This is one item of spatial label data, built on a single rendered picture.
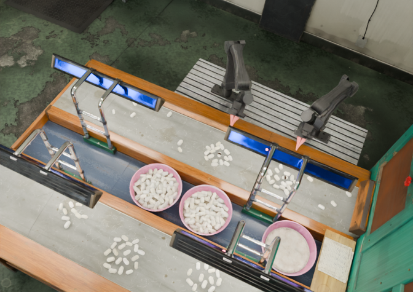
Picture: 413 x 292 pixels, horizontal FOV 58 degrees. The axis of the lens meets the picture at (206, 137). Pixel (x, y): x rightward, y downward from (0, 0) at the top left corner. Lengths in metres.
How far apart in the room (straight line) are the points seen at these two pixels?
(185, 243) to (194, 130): 0.85
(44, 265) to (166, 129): 0.92
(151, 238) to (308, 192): 0.85
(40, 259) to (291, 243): 1.17
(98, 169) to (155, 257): 0.60
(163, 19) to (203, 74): 1.54
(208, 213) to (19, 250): 0.88
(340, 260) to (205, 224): 0.66
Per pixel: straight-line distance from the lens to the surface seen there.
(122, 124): 2.19
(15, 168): 1.77
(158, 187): 1.97
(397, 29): 3.73
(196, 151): 2.08
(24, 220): 2.02
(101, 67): 2.45
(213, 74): 2.53
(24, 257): 1.93
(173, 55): 3.59
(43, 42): 3.88
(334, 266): 1.94
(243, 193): 1.96
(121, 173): 2.10
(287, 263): 1.92
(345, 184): 1.77
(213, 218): 1.91
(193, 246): 1.48
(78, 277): 1.84
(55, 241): 1.94
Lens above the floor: 2.51
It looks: 56 degrees down
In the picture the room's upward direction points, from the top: 8 degrees clockwise
